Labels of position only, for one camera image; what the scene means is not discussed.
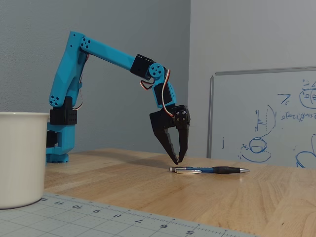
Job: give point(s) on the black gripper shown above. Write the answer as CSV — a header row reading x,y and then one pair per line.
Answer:
x,y
160,121

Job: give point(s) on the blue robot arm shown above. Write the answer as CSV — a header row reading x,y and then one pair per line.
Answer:
x,y
64,79

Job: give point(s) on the silver black pen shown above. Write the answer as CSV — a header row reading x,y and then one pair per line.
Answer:
x,y
222,170

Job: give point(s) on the whiteboard with blue drawings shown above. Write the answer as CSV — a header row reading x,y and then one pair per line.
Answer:
x,y
247,111

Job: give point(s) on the grey gridded cutting mat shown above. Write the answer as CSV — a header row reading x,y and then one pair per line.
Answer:
x,y
61,219

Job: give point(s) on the cream ceramic mug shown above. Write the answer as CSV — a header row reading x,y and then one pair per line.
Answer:
x,y
22,158

